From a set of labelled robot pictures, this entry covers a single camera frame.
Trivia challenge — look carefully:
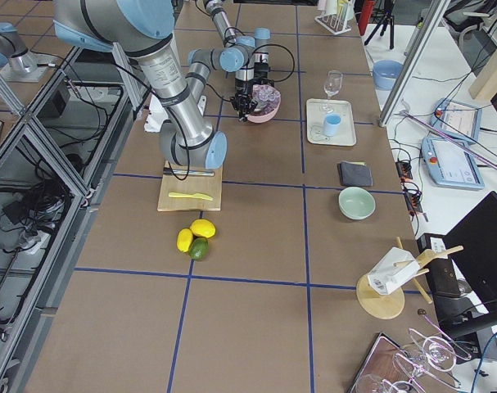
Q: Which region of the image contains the aluminium frame post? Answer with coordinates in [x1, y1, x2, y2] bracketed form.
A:
[378, 0, 450, 127]

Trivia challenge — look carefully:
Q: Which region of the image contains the pink bowl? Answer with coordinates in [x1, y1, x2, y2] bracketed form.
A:
[247, 84, 281, 124]

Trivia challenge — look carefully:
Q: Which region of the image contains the wooden mug tree stand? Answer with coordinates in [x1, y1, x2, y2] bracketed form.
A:
[356, 237, 463, 319]

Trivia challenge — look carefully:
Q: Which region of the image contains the white wire cup rack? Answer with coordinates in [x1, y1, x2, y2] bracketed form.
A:
[314, 0, 355, 35]

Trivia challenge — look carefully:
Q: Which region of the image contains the blue bowl on side table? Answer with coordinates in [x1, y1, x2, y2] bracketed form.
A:
[372, 60, 404, 91]

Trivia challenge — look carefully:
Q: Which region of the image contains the yellow plastic knife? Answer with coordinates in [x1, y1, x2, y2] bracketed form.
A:
[168, 192, 214, 201]

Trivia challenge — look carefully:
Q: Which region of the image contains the clear wine glass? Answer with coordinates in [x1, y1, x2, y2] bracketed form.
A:
[320, 70, 344, 115]

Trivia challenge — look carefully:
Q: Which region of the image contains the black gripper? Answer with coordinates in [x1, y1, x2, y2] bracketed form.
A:
[255, 62, 270, 78]
[231, 73, 261, 121]

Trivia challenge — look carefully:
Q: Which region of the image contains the clear ice cubes pile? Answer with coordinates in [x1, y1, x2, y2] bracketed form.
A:
[253, 84, 281, 115]

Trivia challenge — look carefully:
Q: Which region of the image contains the green bowl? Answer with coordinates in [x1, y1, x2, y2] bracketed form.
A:
[338, 187, 376, 220]

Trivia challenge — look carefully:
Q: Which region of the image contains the yellow lemon round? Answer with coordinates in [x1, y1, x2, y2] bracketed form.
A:
[190, 219, 216, 238]

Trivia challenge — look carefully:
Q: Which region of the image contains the wooden cutting board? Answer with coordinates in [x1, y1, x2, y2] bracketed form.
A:
[157, 161, 223, 212]

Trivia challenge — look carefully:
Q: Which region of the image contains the yellow lemon oval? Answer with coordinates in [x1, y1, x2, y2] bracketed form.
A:
[176, 228, 194, 253]

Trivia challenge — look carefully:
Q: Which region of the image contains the cream bear tray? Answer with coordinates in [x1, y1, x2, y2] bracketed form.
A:
[306, 98, 357, 147]

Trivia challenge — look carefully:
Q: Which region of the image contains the white milk carton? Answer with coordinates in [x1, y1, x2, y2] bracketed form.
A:
[366, 247, 419, 296]

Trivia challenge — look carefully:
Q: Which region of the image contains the teach pendant near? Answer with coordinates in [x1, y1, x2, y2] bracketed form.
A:
[421, 137, 485, 190]

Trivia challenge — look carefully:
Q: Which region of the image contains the grey yellow cloth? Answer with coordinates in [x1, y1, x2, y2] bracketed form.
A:
[337, 161, 373, 187]

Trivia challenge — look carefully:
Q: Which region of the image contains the teach pendant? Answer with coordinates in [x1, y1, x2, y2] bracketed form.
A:
[431, 98, 482, 144]
[421, 137, 485, 190]

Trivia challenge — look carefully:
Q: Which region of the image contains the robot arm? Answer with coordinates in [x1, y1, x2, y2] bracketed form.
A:
[203, 1, 271, 84]
[54, 1, 270, 169]

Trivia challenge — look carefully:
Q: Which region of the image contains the teach pendant far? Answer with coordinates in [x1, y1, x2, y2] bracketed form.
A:
[431, 98, 482, 144]

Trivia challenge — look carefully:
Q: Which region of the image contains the black monitor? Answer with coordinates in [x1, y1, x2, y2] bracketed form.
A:
[429, 191, 497, 338]

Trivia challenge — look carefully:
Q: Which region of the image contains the blue plastic cup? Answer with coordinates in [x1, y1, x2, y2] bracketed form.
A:
[323, 113, 341, 138]

